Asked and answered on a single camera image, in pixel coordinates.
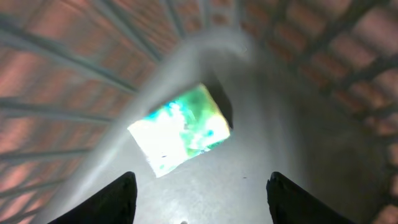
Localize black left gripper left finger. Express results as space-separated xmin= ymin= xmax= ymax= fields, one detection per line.
xmin=49 ymin=171 xmax=137 ymax=224

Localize green tissue box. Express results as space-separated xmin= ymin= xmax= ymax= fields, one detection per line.
xmin=127 ymin=83 xmax=232 ymax=178

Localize dark grey plastic basket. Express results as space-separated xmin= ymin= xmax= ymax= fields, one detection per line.
xmin=1 ymin=0 xmax=397 ymax=223

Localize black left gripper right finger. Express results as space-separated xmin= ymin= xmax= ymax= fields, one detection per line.
xmin=266 ymin=172 xmax=353 ymax=224

